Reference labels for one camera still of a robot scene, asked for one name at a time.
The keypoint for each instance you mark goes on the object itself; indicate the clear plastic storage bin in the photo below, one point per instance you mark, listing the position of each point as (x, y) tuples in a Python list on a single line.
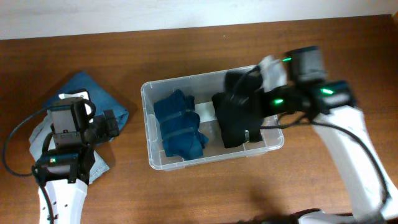
[(202, 87)]

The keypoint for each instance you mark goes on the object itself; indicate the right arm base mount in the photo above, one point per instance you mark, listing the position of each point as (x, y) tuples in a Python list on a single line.
[(317, 216)]

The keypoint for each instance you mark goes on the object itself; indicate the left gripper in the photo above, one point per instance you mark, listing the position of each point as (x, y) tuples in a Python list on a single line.
[(109, 122)]

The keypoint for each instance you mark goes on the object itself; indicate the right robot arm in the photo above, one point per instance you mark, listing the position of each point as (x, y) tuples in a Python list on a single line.
[(298, 83)]

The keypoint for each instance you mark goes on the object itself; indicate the light grey folded jeans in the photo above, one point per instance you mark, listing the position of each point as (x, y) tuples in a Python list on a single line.
[(38, 136)]

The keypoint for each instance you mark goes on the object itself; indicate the black taped cloth bundle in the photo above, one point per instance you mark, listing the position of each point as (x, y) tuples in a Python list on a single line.
[(240, 86), (239, 119)]

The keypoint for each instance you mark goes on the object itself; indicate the white label in bin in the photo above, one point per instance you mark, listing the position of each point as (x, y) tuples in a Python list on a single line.
[(206, 111)]

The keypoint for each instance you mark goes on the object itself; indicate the dark blue folded jeans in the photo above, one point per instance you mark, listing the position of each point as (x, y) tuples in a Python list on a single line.
[(101, 98)]

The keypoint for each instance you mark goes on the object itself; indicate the navy blue taped cloth bundle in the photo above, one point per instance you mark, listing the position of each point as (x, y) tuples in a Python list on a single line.
[(180, 126)]

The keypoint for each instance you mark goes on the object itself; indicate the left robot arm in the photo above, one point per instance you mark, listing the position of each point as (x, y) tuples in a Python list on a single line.
[(63, 169)]

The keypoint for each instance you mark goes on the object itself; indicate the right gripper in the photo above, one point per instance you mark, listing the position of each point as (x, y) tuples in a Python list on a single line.
[(263, 106)]

